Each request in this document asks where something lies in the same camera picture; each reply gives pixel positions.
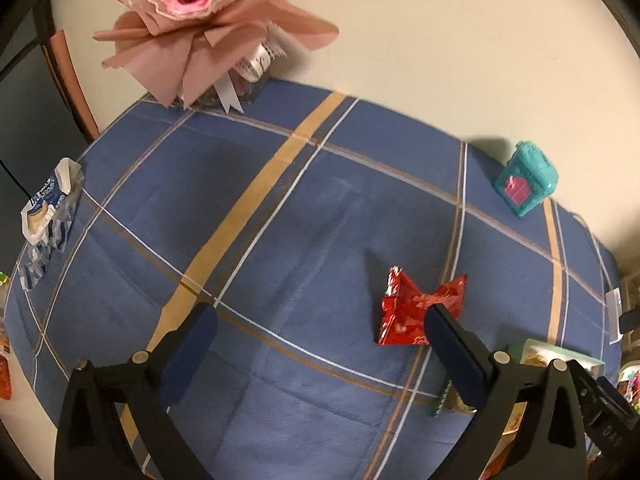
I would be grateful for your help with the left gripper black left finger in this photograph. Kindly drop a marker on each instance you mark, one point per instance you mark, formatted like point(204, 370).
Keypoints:
point(91, 441)

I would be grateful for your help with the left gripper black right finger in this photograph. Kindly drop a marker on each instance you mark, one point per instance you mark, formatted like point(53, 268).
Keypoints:
point(550, 443)

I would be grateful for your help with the green pea cracker packet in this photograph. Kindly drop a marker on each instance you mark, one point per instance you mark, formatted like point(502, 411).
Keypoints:
point(450, 401)

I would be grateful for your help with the red candy snack packet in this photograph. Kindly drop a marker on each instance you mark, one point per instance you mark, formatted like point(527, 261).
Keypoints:
point(404, 307)

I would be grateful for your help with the white tray with green rim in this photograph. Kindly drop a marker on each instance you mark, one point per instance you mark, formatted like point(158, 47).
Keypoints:
point(537, 353)

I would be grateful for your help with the black power adapter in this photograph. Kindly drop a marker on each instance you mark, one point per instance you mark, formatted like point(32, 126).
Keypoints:
point(629, 321)

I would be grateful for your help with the white power strip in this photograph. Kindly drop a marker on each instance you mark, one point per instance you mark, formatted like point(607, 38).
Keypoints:
point(614, 310)

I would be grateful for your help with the blue white tissue pack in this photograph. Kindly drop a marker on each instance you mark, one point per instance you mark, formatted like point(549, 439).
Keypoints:
point(47, 219)

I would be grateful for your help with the teal toy house box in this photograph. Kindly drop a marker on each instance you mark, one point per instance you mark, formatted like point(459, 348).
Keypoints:
point(527, 179)

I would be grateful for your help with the blue plaid tablecloth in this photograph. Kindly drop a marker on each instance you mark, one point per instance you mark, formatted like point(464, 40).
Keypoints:
point(288, 220)

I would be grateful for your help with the pink flower bouquet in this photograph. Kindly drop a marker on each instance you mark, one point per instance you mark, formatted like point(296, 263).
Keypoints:
point(179, 49)

